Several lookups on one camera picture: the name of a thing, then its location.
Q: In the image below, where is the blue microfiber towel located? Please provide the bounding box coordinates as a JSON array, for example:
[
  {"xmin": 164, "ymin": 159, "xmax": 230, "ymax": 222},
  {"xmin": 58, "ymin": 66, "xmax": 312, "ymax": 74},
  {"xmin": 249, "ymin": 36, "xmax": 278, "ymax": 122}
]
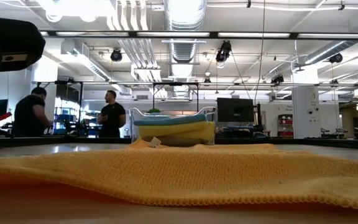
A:
[{"xmin": 133, "ymin": 113, "xmax": 208, "ymax": 127}]

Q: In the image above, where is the yellow microfiber towel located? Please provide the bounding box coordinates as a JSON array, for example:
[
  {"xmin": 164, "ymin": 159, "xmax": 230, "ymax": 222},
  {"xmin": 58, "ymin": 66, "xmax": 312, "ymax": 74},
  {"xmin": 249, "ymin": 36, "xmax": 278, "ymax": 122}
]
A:
[{"xmin": 138, "ymin": 121, "xmax": 216, "ymax": 144}]

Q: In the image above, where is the orange microfiber towel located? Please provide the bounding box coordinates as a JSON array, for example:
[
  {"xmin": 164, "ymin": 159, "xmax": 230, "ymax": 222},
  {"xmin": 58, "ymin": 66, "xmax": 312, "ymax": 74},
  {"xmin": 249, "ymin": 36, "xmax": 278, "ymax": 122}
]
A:
[{"xmin": 0, "ymin": 139, "xmax": 358, "ymax": 211}]

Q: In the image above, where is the black ceiling spotlight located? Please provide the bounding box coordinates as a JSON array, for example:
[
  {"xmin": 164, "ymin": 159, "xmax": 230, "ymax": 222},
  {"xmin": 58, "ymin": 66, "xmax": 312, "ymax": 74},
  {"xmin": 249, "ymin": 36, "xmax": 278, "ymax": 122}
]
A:
[
  {"xmin": 328, "ymin": 52, "xmax": 344, "ymax": 64},
  {"xmin": 270, "ymin": 74, "xmax": 285, "ymax": 85},
  {"xmin": 109, "ymin": 48, "xmax": 123, "ymax": 62},
  {"xmin": 215, "ymin": 40, "xmax": 232, "ymax": 63}
]

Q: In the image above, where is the person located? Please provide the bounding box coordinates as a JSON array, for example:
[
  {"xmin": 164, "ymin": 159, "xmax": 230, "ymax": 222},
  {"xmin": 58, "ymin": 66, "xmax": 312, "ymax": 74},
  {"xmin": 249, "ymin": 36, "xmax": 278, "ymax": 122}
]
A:
[
  {"xmin": 12, "ymin": 86, "xmax": 54, "ymax": 138},
  {"xmin": 96, "ymin": 90, "xmax": 127, "ymax": 139}
]

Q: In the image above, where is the red angled bar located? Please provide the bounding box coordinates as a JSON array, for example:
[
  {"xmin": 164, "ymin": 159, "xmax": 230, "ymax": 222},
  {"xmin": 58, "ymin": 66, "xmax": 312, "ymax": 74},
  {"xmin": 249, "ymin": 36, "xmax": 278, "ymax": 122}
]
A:
[{"xmin": 0, "ymin": 111, "xmax": 13, "ymax": 124}]

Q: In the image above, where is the shelving with blue bins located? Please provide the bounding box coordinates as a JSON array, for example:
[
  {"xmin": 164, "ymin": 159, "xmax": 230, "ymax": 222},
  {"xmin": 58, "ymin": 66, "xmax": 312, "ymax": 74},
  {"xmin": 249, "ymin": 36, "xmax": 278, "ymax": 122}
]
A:
[{"xmin": 54, "ymin": 107, "xmax": 80, "ymax": 134}]

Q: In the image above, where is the white pillar with sign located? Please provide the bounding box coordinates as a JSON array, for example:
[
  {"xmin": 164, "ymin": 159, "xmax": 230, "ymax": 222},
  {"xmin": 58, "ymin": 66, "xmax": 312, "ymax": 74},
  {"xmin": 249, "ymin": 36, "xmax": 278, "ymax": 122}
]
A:
[{"xmin": 291, "ymin": 63, "xmax": 321, "ymax": 139}]

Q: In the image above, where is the shelf with red bins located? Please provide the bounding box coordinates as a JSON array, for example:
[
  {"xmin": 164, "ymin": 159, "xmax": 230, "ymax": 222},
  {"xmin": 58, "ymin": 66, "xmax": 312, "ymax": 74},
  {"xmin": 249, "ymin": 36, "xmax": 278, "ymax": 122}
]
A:
[{"xmin": 277, "ymin": 113, "xmax": 294, "ymax": 138}]

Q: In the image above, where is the clear plastic bin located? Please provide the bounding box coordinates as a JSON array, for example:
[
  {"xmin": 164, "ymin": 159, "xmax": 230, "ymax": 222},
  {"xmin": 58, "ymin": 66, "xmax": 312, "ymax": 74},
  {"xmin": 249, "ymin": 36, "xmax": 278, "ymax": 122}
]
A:
[{"xmin": 128, "ymin": 105, "xmax": 219, "ymax": 146}]

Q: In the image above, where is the black aluminium table frame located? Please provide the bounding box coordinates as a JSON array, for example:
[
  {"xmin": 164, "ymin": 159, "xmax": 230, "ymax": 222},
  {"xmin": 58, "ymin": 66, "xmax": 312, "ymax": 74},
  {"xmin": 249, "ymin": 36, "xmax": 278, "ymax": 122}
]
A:
[{"xmin": 0, "ymin": 136, "xmax": 358, "ymax": 151}]

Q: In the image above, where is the silver ventilation duct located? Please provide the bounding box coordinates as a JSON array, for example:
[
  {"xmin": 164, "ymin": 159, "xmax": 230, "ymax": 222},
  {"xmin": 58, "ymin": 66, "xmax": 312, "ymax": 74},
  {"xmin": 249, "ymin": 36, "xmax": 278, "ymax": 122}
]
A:
[{"xmin": 163, "ymin": 0, "xmax": 208, "ymax": 99}]

